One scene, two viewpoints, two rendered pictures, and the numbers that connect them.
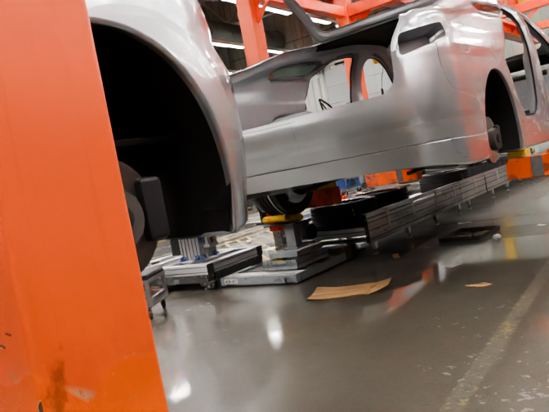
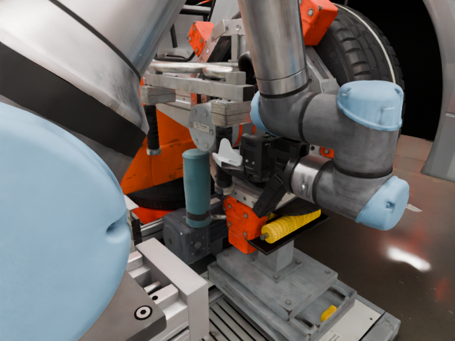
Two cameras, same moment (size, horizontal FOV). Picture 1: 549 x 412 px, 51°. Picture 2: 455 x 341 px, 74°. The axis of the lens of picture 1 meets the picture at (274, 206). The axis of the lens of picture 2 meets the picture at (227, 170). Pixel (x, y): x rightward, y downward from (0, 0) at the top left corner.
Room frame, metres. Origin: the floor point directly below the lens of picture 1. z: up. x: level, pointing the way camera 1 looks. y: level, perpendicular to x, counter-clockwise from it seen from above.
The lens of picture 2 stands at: (5.04, 0.91, 1.05)
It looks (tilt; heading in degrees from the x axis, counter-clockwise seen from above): 22 degrees down; 283
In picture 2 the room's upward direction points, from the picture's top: straight up
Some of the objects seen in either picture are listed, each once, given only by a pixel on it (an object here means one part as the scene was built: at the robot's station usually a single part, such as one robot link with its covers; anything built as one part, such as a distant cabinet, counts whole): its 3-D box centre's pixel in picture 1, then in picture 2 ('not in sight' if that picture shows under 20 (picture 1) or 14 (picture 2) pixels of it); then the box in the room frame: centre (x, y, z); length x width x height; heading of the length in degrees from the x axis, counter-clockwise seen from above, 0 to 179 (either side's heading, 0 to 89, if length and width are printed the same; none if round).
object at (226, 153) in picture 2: not in sight; (225, 152); (5.17, 0.35, 0.85); 0.09 x 0.03 x 0.06; 153
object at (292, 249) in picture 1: (293, 236); (275, 243); (5.07, -0.11, 0.32); 0.40 x 0.30 x 0.28; 142
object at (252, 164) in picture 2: not in sight; (274, 161); (5.07, 0.39, 0.86); 0.12 x 0.08 x 0.09; 144
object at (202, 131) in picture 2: not in sight; (230, 122); (5.22, 0.08, 0.85); 0.21 x 0.14 x 0.14; 52
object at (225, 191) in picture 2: not in sight; (224, 157); (5.18, 0.31, 0.83); 0.04 x 0.04 x 0.16
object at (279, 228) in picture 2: (275, 218); (292, 221); (5.02, 0.01, 0.51); 0.29 x 0.06 x 0.06; 52
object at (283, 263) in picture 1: (296, 258); (277, 284); (5.05, -0.10, 0.13); 0.50 x 0.36 x 0.10; 142
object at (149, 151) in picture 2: not in sight; (152, 128); (5.45, 0.10, 0.83); 0.04 x 0.04 x 0.16
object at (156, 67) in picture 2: not in sight; (193, 54); (5.33, 0.06, 1.03); 0.19 x 0.18 x 0.11; 52
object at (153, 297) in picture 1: (137, 294); not in sight; (4.47, 1.18, 0.17); 0.43 x 0.36 x 0.34; 172
